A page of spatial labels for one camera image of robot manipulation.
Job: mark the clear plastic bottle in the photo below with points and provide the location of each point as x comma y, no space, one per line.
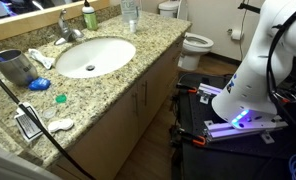
130,10

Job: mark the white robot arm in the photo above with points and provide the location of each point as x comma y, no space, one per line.
245,102

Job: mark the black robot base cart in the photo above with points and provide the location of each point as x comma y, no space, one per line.
244,158

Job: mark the white oval sink basin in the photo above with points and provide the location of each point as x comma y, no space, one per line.
95,58

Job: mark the small white cap bottle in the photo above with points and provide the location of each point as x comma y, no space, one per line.
133,26

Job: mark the green soap bottle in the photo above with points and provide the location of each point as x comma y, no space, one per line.
89,16

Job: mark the orange black clamp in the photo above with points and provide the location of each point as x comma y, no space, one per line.
188,89
196,140

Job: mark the orange black clamp front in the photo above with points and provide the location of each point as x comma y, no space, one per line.
196,140

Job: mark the white toilet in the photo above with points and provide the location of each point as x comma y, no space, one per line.
194,46

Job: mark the wooden vanity cabinet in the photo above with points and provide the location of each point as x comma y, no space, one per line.
115,113

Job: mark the green contact lens cap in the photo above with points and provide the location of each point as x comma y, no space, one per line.
62,98

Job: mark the white contact lens case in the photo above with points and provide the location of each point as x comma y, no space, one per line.
63,124

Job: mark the chrome faucet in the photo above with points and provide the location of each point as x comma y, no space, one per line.
67,34

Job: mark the clear round lid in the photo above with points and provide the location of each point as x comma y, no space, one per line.
49,113

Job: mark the toilet paper roll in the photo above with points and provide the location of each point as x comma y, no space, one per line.
236,35

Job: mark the crumpled white tube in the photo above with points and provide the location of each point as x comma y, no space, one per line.
47,62

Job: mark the grey metal cup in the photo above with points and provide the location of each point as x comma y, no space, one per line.
17,68

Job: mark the wood framed mirror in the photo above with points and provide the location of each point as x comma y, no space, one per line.
21,16

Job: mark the aluminium mounting rail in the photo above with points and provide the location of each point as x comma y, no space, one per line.
224,131

